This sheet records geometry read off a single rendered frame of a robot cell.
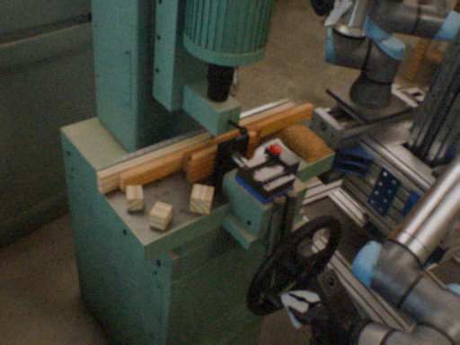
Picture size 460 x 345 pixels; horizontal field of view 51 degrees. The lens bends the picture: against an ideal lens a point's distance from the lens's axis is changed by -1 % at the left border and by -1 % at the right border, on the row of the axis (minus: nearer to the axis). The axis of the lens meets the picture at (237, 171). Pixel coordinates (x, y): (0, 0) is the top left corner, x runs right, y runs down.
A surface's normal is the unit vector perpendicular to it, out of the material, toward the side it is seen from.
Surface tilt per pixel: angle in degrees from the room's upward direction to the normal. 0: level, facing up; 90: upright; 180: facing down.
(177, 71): 90
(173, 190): 0
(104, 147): 0
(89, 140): 0
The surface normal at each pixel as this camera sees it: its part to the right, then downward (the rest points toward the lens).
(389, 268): -0.16, -0.51
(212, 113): -0.76, 0.33
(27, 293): 0.14, -0.76
